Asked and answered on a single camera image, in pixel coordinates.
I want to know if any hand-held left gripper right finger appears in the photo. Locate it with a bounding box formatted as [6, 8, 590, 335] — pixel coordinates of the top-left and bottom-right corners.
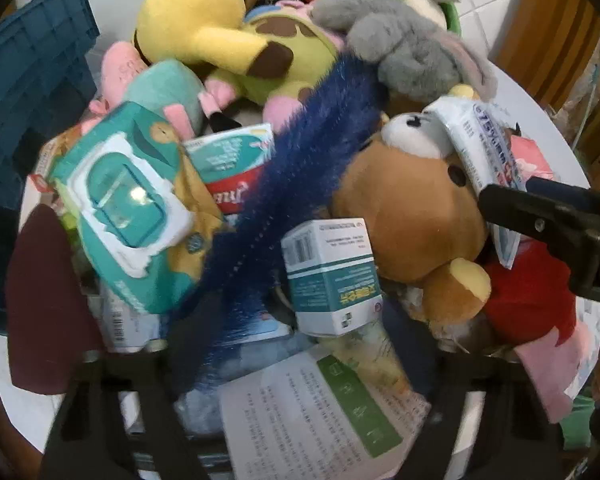
[430, 350, 568, 480]

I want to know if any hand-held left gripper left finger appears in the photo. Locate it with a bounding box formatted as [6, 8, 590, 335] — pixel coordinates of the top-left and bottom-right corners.
[40, 350, 196, 480]

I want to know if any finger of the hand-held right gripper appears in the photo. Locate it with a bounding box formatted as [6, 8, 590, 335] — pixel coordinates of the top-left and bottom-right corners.
[527, 176, 600, 231]
[479, 184, 600, 306]

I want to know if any white blue wet wipe packet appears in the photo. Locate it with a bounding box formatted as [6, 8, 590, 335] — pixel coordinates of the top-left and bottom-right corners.
[425, 96, 526, 267]

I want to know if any dark blue fuzzy duster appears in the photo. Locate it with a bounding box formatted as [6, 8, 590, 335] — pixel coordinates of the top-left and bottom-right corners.
[180, 52, 381, 396]

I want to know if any blue plastic crate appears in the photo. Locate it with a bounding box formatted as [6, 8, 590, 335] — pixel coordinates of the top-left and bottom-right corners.
[0, 0, 101, 333]

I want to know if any pink floral towel pack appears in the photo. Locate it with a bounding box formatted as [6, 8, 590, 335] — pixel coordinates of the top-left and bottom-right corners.
[510, 135, 556, 183]

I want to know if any red dress pink pig plush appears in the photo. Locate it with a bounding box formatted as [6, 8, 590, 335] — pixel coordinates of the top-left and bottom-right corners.
[480, 240, 600, 423]

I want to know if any green cloth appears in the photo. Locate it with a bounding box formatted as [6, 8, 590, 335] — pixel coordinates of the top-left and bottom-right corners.
[562, 395, 600, 453]

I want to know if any clear plastic wrapped bundle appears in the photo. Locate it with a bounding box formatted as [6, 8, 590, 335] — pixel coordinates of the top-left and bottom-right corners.
[545, 35, 600, 161]

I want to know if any white leaflet with green panel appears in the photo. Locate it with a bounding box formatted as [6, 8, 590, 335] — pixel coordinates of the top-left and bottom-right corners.
[217, 347, 431, 478]

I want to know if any brown bear plush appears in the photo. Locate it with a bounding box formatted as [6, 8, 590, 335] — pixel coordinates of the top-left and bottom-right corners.
[330, 110, 493, 326]

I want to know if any green picture book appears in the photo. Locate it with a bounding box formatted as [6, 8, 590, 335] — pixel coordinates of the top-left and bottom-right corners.
[330, 320, 411, 396]

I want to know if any dark maroon cloth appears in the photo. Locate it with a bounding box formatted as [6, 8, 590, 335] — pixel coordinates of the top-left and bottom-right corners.
[4, 204, 106, 393]

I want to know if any yellow plush with orange spots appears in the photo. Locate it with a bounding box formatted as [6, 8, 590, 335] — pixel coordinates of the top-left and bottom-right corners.
[447, 84, 481, 102]

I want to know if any teal baby wipes pack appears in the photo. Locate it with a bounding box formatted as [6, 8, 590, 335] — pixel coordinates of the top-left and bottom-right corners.
[50, 101, 226, 316]

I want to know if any white and teal medicine box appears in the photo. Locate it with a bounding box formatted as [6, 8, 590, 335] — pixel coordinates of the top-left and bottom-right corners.
[280, 217, 385, 337]

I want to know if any grey long eared plush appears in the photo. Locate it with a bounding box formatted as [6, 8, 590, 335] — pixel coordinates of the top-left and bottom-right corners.
[311, 0, 498, 103]

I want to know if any red and teal toothpaste box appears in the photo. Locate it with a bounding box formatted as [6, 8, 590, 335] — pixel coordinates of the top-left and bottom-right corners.
[182, 122, 276, 216]

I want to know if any orange printed packet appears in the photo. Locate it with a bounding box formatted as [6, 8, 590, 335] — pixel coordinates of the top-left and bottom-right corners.
[30, 120, 96, 211]

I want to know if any spotted yellow green pink plush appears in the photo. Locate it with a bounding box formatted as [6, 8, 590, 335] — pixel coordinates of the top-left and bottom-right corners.
[200, 0, 351, 123]

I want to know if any teal plush with pink ears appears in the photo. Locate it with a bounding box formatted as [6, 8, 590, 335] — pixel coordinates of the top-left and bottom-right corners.
[127, 59, 236, 136]

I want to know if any small pink plush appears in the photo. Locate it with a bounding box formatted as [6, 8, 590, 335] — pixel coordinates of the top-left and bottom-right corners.
[100, 40, 148, 106]

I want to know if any yellow mouse plush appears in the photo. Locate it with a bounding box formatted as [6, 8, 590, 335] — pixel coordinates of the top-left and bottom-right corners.
[132, 0, 296, 81]

